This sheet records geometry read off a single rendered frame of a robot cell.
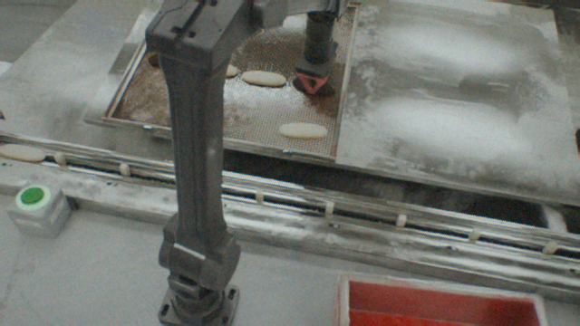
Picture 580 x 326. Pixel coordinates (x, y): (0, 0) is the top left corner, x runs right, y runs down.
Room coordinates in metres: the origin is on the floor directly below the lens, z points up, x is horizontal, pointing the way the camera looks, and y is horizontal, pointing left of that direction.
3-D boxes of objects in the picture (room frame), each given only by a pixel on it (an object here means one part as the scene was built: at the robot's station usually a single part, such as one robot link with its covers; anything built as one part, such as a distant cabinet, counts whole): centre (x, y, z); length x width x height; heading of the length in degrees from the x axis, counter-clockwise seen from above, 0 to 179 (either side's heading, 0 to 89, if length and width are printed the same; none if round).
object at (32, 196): (0.49, 0.45, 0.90); 0.04 x 0.04 x 0.02
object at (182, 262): (0.37, 0.13, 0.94); 0.09 x 0.05 x 0.10; 160
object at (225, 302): (0.35, 0.13, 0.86); 0.12 x 0.09 x 0.08; 83
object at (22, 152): (0.63, 0.55, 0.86); 0.10 x 0.04 x 0.01; 83
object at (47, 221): (0.49, 0.45, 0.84); 0.08 x 0.08 x 0.11; 83
